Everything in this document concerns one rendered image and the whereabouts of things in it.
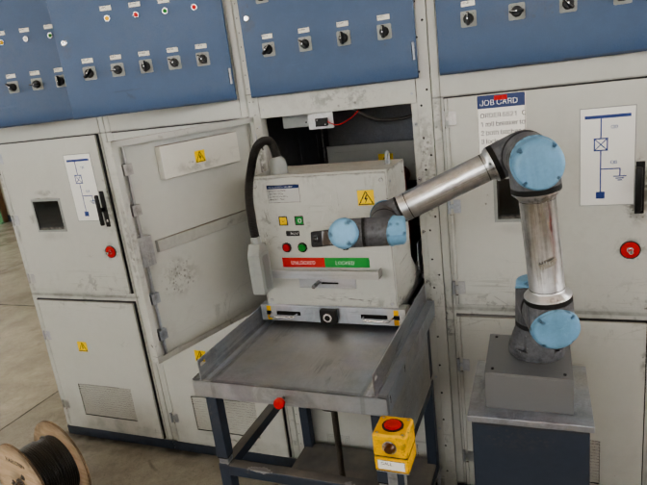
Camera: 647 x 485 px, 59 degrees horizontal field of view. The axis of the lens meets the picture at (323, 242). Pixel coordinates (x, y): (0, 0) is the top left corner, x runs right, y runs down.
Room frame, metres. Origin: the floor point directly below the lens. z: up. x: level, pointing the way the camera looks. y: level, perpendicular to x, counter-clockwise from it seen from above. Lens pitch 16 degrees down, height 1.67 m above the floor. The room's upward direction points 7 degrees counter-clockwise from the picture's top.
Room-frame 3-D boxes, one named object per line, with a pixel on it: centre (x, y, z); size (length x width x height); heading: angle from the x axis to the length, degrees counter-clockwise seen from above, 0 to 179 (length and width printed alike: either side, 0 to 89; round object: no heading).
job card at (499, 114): (1.85, -0.62, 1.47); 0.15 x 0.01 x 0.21; 67
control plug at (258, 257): (1.87, 0.23, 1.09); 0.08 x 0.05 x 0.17; 157
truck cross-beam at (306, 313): (1.87, 0.00, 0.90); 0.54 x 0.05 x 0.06; 67
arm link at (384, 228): (1.40, -0.16, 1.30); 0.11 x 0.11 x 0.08; 82
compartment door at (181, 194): (2.00, 0.42, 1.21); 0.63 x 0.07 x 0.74; 141
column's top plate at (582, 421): (1.46, -0.54, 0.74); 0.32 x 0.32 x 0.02; 68
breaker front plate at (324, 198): (1.85, 0.01, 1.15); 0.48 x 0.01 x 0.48; 67
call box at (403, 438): (1.14, -0.11, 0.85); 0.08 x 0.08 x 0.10; 67
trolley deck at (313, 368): (1.78, 0.04, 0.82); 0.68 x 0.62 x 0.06; 157
